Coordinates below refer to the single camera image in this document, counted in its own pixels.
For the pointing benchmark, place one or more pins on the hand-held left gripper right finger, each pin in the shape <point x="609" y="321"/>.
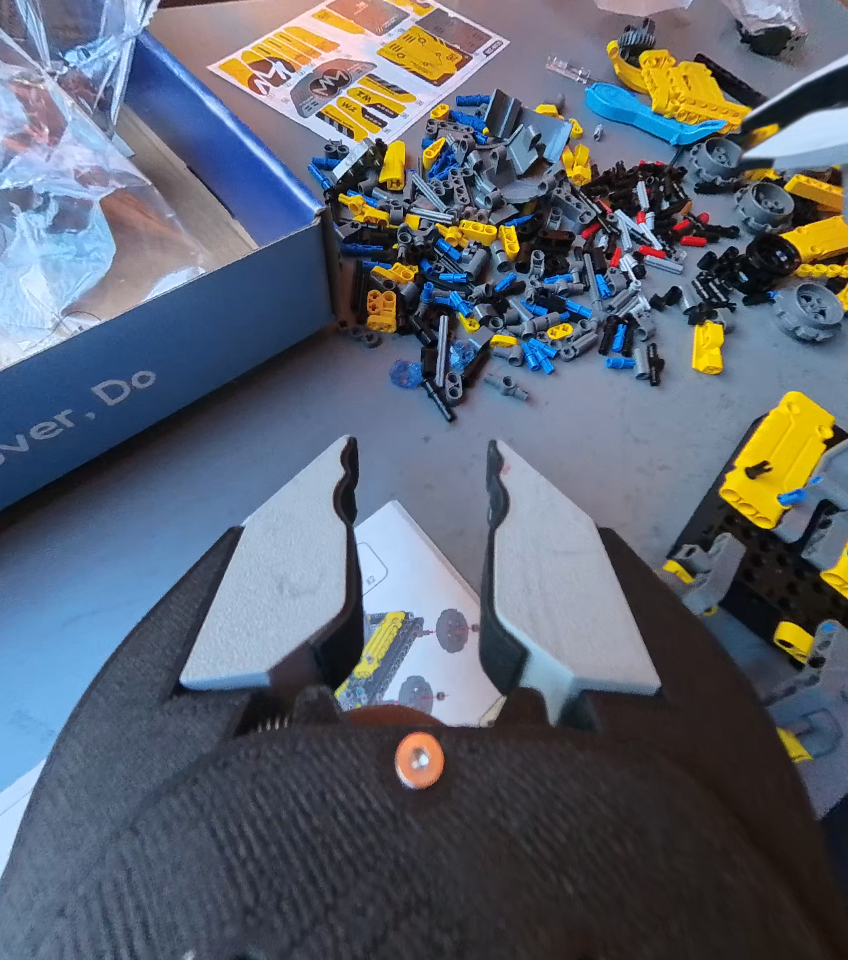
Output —
<point x="574" y="600"/>

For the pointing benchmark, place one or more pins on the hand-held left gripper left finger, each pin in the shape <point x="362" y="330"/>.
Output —
<point x="281" y="585"/>

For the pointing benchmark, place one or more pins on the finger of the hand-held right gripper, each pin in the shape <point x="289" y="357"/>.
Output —
<point x="843" y="71"/>
<point x="843" y="139"/>

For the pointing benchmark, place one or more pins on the black wheel rim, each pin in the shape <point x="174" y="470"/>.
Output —
<point x="772" y="256"/>

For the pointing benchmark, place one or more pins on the pile of small building pieces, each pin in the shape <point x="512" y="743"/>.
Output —
<point x="506" y="262"/>

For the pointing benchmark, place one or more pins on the grey desk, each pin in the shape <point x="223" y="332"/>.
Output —
<point x="169" y="525"/>

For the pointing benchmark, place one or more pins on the heap of yellow beams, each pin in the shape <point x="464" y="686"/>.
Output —
<point x="813" y="191"/>

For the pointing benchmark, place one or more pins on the long black beam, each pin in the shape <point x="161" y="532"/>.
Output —
<point x="746" y="88"/>

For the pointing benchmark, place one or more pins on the dark grey toothed wheel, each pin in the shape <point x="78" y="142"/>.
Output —
<point x="810" y="309"/>
<point x="765" y="206"/>
<point x="716" y="157"/>

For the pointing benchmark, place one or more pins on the instruction booklet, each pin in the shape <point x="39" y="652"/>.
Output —
<point x="409" y="570"/>

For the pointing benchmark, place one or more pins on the clear plastic bag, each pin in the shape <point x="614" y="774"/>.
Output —
<point x="727" y="11"/>

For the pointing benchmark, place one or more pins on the black gear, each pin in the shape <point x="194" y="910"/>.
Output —
<point x="637" y="36"/>

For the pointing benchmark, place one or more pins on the blue brick separator tool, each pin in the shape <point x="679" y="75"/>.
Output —
<point x="633" y="109"/>

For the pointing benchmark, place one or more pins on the yellow tabbed panel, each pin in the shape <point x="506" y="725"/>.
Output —
<point x="622" y="67"/>

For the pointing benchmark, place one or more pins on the partly built yellow vehicle model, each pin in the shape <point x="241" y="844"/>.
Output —
<point x="776" y="457"/>

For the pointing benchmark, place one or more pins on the small yellow curved panel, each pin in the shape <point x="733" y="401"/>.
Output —
<point x="707" y="349"/>

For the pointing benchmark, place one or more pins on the blue cardboard kit box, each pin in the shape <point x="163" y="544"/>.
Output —
<point x="169" y="360"/>

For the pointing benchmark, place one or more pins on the clear plastic bags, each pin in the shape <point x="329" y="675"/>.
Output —
<point x="19" y="187"/>

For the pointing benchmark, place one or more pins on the yellow sticker sheet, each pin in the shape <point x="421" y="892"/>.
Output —
<point x="364" y="67"/>

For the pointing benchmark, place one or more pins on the yellow long frame beam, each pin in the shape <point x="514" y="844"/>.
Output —
<point x="701" y="112"/>

